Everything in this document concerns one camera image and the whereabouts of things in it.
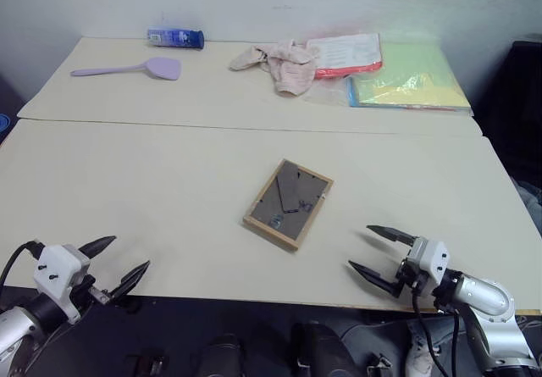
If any blue cylindrical can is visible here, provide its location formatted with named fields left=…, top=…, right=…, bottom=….
left=146, top=27, right=206, bottom=50

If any red document folder with paper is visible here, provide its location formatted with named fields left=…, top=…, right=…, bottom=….
left=305, top=32, right=385, bottom=80

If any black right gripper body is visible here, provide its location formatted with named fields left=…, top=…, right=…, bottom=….
left=391, top=256, right=429, bottom=300

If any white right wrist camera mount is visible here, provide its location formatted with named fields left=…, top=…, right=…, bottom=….
left=406, top=236, right=449, bottom=297

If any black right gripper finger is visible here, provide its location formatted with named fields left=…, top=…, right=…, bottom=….
left=366, top=225, right=418, bottom=247
left=347, top=260, right=401, bottom=297

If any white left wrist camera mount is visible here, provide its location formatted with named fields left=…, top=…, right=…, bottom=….
left=32, top=243, right=91, bottom=325

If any blue denim cloth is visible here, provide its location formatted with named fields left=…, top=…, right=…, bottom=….
left=510, top=175, right=542, bottom=242

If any dark rounded shape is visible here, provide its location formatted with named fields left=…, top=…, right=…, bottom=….
left=195, top=332, right=246, bottom=377

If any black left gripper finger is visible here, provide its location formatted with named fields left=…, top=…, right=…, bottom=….
left=108, top=260, right=152, bottom=302
left=78, top=236, right=118, bottom=259

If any clear bag of coloured paper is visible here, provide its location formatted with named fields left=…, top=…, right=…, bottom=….
left=305, top=40, right=474, bottom=118

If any pink crumpled cloth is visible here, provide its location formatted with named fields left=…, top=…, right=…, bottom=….
left=229, top=40, right=319, bottom=97

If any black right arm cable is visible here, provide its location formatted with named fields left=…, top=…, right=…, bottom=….
left=409, top=287, right=462, bottom=368

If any black chair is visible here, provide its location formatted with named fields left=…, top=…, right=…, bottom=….
left=473, top=33, right=542, bottom=183

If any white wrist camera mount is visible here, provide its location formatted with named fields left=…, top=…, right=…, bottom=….
left=32, top=243, right=91, bottom=325
left=406, top=236, right=449, bottom=297

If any wooden picture frame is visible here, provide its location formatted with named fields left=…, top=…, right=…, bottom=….
left=242, top=158, right=335, bottom=252

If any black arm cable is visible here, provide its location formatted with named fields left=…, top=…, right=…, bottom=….
left=0, top=240, right=46, bottom=287
left=409, top=287, right=462, bottom=368

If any purple spatula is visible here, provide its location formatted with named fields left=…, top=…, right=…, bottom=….
left=69, top=57, right=183, bottom=83

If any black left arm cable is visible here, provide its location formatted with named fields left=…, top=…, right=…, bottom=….
left=0, top=240, right=46, bottom=287

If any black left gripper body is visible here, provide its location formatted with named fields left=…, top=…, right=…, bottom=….
left=67, top=273, right=114, bottom=315

